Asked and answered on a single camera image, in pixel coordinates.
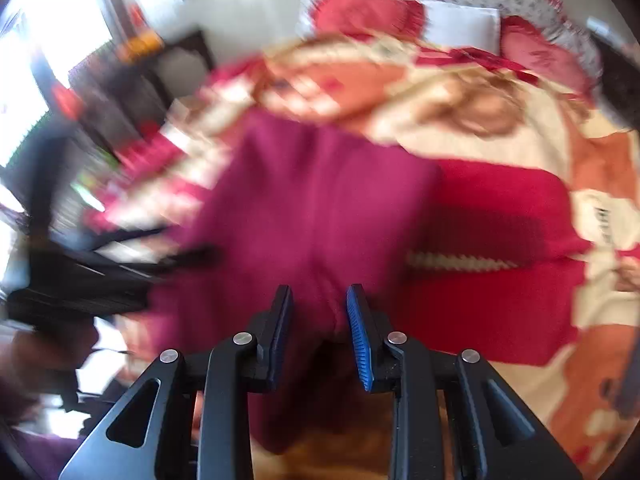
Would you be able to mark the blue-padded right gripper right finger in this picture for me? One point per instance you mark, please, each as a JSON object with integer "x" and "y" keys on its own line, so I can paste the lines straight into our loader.
{"x": 449, "y": 409}

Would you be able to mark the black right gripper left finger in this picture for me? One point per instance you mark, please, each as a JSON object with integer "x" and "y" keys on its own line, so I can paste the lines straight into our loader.
{"x": 186, "y": 417}

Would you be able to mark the maroon sweater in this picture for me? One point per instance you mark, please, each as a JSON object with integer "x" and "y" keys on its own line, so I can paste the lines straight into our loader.
{"x": 316, "y": 209}

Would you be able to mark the person's left hand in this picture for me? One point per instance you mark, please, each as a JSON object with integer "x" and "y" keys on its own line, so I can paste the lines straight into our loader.
{"x": 29, "y": 359}

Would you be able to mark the red cream orange fleece blanket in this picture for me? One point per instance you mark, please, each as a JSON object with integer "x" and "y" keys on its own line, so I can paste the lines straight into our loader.
{"x": 529, "y": 252}

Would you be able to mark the dark wooden side table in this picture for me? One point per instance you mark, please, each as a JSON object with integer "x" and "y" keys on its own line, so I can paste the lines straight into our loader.
{"x": 107, "y": 85}

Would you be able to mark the yellow plastic basket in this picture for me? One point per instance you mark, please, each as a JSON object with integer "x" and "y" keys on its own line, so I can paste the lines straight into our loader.
{"x": 139, "y": 46}

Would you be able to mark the red heart cushion left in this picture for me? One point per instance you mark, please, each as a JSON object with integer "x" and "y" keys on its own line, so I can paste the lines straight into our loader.
{"x": 403, "y": 18}

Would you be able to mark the red heart cushion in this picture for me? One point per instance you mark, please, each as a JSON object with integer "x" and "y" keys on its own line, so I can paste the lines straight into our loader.
{"x": 403, "y": 18}
{"x": 521, "y": 42}

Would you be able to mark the red heart cushion right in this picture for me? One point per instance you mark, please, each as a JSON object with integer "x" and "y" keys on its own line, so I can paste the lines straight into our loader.
{"x": 521, "y": 42}

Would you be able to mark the white pillow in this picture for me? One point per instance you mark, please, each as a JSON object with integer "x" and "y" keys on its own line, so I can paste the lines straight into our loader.
{"x": 452, "y": 25}

